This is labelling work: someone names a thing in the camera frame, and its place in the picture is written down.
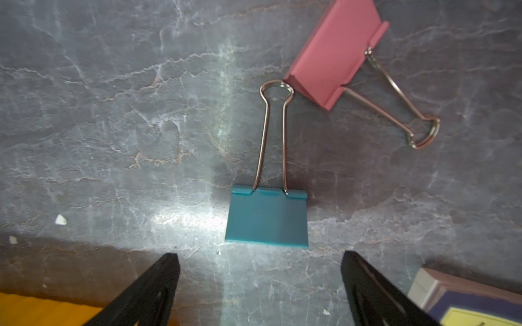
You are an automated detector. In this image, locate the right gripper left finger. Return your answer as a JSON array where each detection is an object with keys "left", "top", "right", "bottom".
[{"left": 86, "top": 253, "right": 181, "bottom": 325}]

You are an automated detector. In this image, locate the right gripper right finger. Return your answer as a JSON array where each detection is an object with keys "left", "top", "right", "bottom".
[{"left": 341, "top": 251, "right": 439, "bottom": 325}]

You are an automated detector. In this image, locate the yellow plastic storage box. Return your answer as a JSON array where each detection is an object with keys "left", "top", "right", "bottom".
[{"left": 1, "top": 293, "right": 109, "bottom": 325}]

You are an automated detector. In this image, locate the teal binder clip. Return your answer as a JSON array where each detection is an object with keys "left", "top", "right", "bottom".
[{"left": 225, "top": 80, "right": 309, "bottom": 248}]

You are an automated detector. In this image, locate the pink binder clip centre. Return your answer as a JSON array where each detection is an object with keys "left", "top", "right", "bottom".
[{"left": 284, "top": 0, "right": 440, "bottom": 149}]

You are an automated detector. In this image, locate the dark blue notebook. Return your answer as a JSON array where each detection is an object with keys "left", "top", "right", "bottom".
[{"left": 408, "top": 268, "right": 521, "bottom": 325}]

